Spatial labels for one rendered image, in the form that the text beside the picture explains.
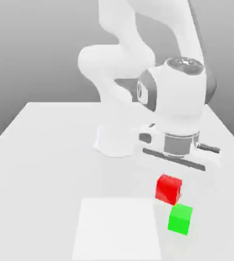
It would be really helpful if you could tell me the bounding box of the small green cube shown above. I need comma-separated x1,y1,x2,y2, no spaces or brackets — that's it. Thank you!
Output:
167,203,193,236

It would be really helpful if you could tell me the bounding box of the small red cube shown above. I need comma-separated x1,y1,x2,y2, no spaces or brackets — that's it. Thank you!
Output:
154,173,183,206

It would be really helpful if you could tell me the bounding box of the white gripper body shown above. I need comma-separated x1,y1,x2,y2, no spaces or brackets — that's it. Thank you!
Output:
139,147,210,180

